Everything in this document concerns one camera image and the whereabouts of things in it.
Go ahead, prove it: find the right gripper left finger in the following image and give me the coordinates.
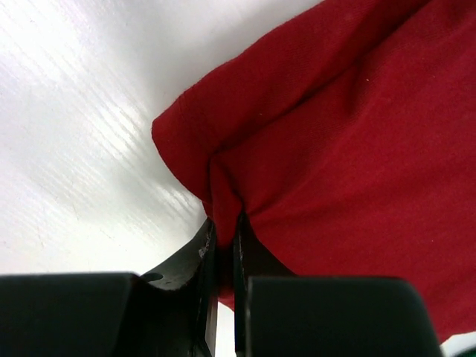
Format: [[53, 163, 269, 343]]
[[1, 221, 217, 356]]

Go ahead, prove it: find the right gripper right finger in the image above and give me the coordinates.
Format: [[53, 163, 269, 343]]
[[233, 214, 442, 356]]

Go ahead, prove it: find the dark red t shirt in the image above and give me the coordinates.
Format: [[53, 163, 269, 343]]
[[152, 1, 475, 340]]

